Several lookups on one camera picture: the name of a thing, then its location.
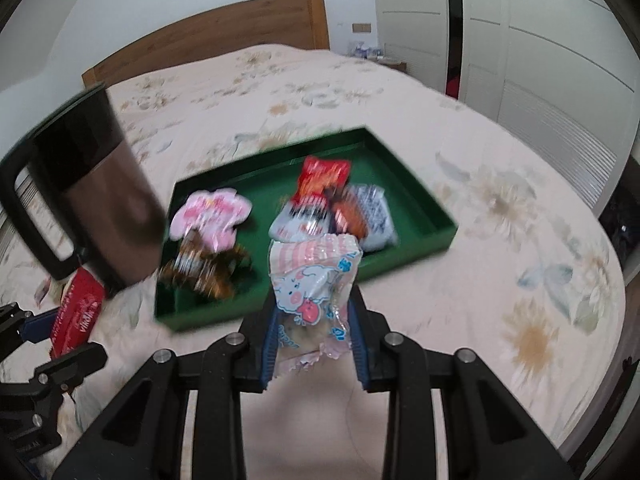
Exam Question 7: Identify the red long snack packet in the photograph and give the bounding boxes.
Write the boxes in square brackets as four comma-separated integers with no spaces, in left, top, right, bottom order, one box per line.
[50,268,105,359]

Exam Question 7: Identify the brown gold oat snack packet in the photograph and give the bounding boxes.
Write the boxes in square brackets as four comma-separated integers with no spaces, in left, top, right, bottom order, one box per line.
[158,230,252,300]

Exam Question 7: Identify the pink cartoon character snack packet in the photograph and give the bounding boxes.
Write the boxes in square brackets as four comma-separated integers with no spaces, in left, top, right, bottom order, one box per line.
[169,188,253,252]

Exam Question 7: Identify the clear pink cartoon candy packet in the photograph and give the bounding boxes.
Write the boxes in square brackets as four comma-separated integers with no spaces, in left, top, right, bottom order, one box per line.
[269,234,362,375]

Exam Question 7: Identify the red spicy strip snack packet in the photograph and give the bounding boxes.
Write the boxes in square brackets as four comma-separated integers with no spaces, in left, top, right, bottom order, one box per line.
[269,156,352,243]

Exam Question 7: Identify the brown black electric kettle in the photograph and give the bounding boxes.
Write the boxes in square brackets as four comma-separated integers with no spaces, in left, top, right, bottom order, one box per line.
[1,84,166,294]

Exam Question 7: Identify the green shallow tray box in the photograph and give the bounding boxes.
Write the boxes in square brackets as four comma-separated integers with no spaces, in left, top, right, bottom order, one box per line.
[154,128,457,330]

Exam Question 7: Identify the white wardrobe doors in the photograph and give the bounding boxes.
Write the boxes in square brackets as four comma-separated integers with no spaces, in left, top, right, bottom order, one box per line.
[375,0,639,214]

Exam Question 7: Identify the wooden nightstand with items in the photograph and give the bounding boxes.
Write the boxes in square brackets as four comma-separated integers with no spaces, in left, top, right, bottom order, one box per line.
[347,41,408,74]

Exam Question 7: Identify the wooden headboard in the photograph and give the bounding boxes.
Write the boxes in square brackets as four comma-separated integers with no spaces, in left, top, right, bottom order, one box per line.
[81,0,330,88]

